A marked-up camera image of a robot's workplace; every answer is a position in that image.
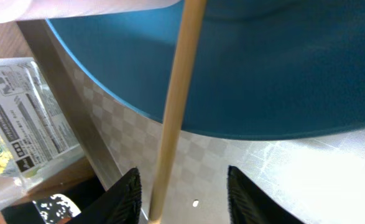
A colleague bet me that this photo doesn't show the brown serving tray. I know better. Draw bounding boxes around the brown serving tray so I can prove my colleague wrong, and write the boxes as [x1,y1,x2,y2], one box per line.
[18,21,365,223]

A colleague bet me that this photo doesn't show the wooden chopstick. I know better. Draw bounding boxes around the wooden chopstick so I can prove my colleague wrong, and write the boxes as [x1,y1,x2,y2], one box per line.
[148,0,206,224]

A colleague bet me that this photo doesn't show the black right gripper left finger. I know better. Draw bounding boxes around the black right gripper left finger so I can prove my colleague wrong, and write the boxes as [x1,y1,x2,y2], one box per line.
[69,167,142,224]

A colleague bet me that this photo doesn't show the dark blue plate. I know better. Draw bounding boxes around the dark blue plate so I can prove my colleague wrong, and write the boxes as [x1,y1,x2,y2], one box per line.
[48,0,365,140]

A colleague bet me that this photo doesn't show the pink cup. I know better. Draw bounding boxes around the pink cup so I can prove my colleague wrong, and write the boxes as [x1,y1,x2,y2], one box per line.
[0,0,180,23]

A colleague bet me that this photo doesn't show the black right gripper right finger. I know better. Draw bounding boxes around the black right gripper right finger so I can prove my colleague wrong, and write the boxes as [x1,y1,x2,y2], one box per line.
[227,166,303,224]

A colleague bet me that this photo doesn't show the black food waste tray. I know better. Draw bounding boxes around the black food waste tray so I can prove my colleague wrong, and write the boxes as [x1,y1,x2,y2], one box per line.
[1,177,105,224]

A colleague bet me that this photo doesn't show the clear plastic bin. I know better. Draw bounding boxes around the clear plastic bin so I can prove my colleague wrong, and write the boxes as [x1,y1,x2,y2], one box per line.
[0,57,83,210]

